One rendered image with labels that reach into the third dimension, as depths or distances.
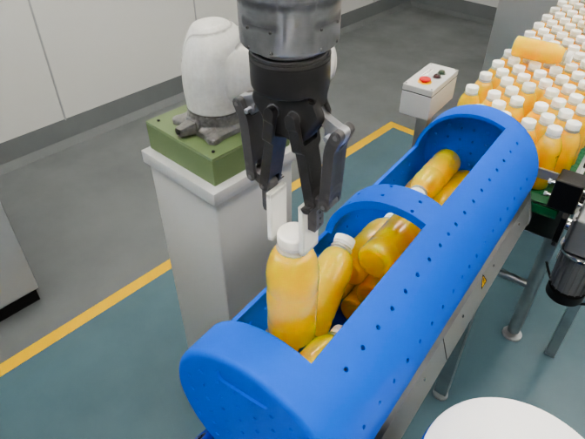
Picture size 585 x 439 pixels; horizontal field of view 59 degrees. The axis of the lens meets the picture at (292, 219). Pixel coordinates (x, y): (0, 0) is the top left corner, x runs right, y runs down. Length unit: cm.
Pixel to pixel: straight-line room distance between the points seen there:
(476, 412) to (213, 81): 92
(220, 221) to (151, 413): 95
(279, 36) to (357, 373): 45
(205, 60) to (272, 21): 88
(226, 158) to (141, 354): 117
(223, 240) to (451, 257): 73
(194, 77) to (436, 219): 72
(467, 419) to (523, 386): 142
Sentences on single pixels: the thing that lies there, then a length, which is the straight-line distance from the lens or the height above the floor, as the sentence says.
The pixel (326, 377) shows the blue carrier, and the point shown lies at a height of 121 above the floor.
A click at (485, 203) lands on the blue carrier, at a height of 119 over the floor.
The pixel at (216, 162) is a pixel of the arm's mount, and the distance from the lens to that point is 132.
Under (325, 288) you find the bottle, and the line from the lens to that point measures 88.
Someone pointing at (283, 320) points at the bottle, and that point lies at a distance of 67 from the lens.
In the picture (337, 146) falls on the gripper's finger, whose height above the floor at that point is 153.
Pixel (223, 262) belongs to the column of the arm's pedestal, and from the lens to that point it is 150.
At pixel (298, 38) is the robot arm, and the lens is 44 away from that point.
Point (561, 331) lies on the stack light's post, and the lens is 233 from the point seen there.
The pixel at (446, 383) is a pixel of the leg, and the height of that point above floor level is 11.
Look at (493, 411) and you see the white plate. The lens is 91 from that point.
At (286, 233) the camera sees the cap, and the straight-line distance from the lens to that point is 60.
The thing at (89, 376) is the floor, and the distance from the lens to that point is 228.
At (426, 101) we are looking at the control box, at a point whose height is 106.
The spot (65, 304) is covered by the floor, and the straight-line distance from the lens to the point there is 258.
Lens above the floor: 177
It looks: 39 degrees down
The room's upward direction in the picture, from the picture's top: straight up
